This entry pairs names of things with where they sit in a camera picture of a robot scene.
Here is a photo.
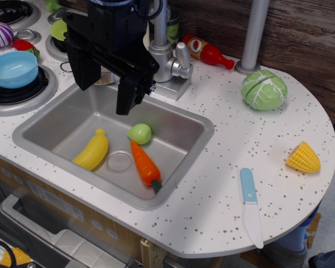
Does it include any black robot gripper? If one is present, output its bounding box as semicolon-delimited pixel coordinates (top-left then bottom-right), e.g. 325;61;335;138
63;1;159;115

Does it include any small steel toy pan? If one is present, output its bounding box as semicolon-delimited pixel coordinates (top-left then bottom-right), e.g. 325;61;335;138
60;61;119;85

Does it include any black stove burner under plate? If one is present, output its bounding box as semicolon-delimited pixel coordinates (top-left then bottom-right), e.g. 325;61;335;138
45;35;68;62

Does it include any green toy pear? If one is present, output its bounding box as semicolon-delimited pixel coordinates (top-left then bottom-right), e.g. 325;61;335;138
127;123;152;145

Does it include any silver toy faucet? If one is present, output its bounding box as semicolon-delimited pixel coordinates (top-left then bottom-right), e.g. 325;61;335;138
149;1;193;100

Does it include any green toy plate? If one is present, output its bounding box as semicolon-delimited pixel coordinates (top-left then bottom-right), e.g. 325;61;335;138
50;19;67;41

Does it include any yellow toy banana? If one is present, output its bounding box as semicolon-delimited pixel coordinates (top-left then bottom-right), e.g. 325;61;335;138
73;128;109;170

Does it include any silver stove knob rear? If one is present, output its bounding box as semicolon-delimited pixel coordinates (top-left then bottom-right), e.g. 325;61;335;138
47;7;67;25

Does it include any silver stove knob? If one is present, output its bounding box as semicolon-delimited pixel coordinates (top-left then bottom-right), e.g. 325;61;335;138
47;7;67;25
13;28;42;45

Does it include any green toy can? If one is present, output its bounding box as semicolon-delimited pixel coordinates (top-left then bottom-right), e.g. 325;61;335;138
167;17;179;48

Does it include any silver toy sink basin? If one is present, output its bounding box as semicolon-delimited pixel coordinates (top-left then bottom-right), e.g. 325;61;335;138
12;85;214;210

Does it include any green toy at top edge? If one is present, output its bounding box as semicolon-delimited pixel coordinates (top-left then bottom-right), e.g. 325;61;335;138
45;0;62;13

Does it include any red toy strawberry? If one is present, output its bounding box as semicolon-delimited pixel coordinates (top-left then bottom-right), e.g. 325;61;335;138
13;40;40;60

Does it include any light blue toy bowl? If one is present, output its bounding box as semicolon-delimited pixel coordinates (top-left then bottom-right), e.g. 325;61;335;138
0;51;39;89

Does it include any red toy ketchup bottle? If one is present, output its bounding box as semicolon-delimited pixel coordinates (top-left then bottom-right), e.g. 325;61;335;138
182;34;235;70

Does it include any orange toy carrot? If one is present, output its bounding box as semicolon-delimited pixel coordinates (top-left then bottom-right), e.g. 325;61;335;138
130;141;162;194

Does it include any black stove burner front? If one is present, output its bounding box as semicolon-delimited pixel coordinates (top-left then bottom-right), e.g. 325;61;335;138
0;65;58;117

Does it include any black stove burner rear left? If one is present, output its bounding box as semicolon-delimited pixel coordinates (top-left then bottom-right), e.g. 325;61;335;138
0;1;41;32

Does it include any green toy cabbage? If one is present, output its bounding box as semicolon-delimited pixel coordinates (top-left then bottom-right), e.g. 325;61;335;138
241;70;288;111

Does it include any grey metal pole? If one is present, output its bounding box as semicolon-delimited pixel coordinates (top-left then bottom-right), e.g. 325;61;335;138
235;0;270;75

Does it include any yellow toy on floor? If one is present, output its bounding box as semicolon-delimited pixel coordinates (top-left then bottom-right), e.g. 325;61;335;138
0;247;31;267

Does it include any yellow toy corn piece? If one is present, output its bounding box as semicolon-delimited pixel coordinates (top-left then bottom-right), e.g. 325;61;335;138
285;141;321;173

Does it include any silver oven door handle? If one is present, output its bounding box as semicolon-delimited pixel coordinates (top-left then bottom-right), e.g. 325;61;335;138
0;194;73;268

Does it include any blue handled toy knife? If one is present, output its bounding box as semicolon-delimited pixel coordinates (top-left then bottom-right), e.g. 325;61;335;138
240;168;264;249

